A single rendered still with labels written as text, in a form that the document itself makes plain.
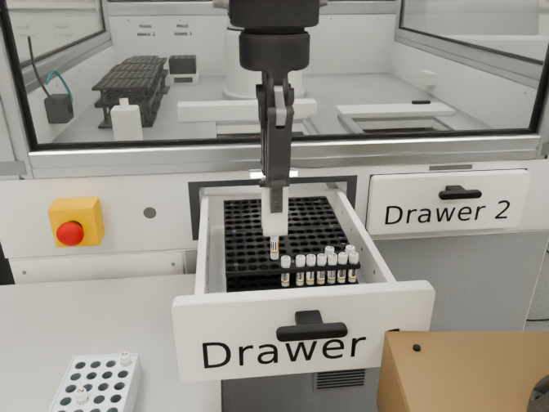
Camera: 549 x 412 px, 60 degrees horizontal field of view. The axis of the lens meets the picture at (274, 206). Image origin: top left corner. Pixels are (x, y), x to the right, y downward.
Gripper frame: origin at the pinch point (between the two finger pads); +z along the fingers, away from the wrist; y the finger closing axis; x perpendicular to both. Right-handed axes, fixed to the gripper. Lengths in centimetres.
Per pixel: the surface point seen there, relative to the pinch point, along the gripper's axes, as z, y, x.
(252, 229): 8.6, -10.5, -2.3
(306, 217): 8.7, -13.6, 6.6
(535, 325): 98, -86, 114
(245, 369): 15.5, 10.7, -4.5
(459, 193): 7.5, -17.6, 33.4
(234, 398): 56, -23, -6
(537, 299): 98, -102, 125
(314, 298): 6.2, 10.7, 3.1
